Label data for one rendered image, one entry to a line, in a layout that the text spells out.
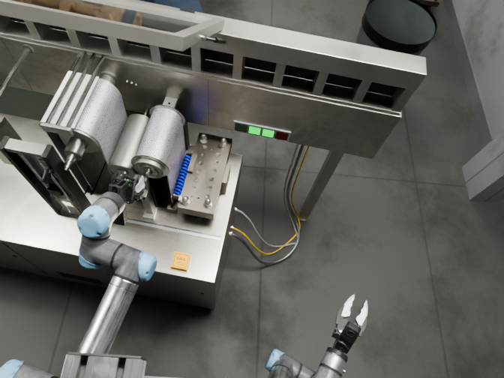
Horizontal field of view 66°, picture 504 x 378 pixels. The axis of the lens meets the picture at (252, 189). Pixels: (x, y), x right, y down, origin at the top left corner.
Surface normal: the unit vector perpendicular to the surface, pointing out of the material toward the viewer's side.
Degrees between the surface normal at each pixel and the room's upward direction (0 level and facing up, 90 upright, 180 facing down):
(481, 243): 0
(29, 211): 0
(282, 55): 90
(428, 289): 0
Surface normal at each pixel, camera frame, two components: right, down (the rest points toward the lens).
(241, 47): -0.18, 0.87
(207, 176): 0.09, -0.46
